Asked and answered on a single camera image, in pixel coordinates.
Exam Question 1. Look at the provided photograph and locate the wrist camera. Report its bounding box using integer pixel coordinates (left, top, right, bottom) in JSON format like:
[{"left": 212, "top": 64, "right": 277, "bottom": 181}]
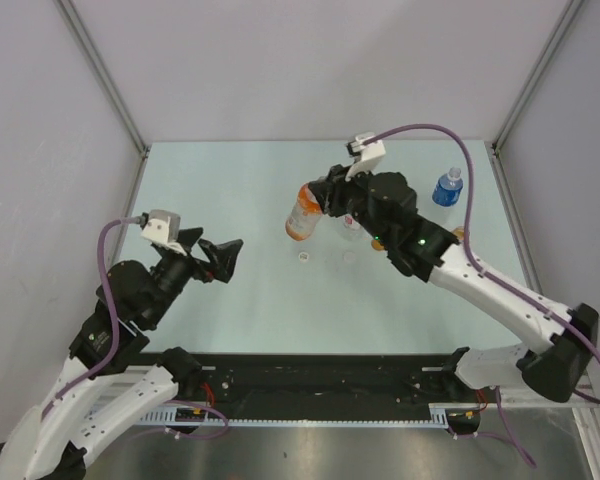
[
  {"left": 141, "top": 209, "right": 185, "bottom": 254},
  {"left": 345, "top": 132, "right": 386, "bottom": 182}
]

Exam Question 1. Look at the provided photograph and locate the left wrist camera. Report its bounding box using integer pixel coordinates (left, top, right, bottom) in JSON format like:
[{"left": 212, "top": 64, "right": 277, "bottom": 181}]
[{"left": 141, "top": 209, "right": 185, "bottom": 254}]

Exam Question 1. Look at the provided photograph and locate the aluminium frame post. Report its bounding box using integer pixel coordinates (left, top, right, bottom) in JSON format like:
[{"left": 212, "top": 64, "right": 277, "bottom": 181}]
[
  {"left": 491, "top": 0, "right": 588, "bottom": 154},
  {"left": 53, "top": 0, "right": 148, "bottom": 156}
]

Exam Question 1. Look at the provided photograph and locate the white cable duct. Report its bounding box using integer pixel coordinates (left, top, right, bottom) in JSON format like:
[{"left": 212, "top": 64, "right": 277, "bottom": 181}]
[{"left": 135, "top": 404, "right": 482, "bottom": 432}]

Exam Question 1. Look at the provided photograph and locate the orange juice bottle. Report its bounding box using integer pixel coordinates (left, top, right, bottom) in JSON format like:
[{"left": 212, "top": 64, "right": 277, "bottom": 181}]
[{"left": 452, "top": 226, "right": 465, "bottom": 242}]

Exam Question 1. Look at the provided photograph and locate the right aluminium frame post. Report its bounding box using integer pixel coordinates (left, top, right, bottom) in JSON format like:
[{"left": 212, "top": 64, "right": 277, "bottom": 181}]
[{"left": 491, "top": 0, "right": 588, "bottom": 154}]

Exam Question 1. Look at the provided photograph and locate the left aluminium frame post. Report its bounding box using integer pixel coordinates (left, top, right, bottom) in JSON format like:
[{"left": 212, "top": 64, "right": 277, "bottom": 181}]
[{"left": 53, "top": 0, "right": 148, "bottom": 156}]

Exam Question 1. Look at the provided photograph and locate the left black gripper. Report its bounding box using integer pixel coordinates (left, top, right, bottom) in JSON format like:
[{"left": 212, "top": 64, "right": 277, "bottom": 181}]
[{"left": 144, "top": 226, "right": 243, "bottom": 325}]

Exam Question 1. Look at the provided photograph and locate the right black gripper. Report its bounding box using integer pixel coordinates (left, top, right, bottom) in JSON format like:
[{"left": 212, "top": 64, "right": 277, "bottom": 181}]
[{"left": 310, "top": 160, "right": 393, "bottom": 247}]

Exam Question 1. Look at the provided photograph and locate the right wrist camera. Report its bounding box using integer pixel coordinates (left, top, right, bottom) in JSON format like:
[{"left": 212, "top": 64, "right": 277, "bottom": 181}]
[{"left": 345, "top": 132, "right": 386, "bottom": 182}]

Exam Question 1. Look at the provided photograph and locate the orange drink bottle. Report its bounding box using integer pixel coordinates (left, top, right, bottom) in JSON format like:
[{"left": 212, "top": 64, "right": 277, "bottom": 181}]
[{"left": 285, "top": 183, "right": 323, "bottom": 241}]

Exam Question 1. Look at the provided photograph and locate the blue drink bottle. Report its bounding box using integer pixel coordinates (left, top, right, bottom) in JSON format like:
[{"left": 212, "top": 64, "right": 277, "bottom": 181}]
[{"left": 432, "top": 167, "right": 463, "bottom": 207}]

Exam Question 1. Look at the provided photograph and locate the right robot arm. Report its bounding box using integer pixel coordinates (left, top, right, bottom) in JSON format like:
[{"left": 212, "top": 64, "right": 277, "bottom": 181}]
[{"left": 308, "top": 165, "right": 599, "bottom": 403}]

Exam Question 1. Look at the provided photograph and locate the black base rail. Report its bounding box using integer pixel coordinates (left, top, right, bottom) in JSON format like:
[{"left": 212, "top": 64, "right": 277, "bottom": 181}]
[{"left": 144, "top": 352, "right": 551, "bottom": 421}]

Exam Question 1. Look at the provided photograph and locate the clear water bottle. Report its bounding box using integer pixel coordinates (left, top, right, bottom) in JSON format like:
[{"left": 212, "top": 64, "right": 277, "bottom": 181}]
[{"left": 340, "top": 214, "right": 365, "bottom": 241}]

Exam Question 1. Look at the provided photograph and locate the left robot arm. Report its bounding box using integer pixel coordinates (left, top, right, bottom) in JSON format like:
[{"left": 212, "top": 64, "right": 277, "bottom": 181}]
[{"left": 0, "top": 228, "right": 244, "bottom": 479}]

